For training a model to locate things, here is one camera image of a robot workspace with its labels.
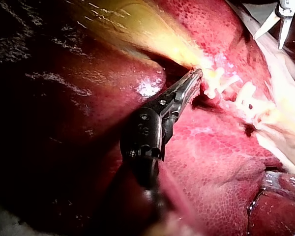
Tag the left arm instrument jaw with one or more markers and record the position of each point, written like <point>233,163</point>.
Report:
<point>191,93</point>
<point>180,82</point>

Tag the left arm instrument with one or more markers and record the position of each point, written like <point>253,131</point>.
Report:
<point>143,130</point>

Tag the right arm instrument jaw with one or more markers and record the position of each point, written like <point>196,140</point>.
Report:
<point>265,25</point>
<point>283,32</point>

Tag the right arm instrument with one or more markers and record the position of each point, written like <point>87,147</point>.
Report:
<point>288,7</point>

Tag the gallbladder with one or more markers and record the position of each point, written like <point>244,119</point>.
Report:
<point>147,27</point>

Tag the dark left arm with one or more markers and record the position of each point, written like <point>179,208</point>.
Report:
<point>147,178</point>

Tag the white clip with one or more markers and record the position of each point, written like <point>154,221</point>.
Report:
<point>247,94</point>
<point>215,82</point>
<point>232,81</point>

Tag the dark red liver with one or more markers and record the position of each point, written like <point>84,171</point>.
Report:
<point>211,152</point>

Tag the white cloth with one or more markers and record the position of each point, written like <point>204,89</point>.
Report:
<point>2,221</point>

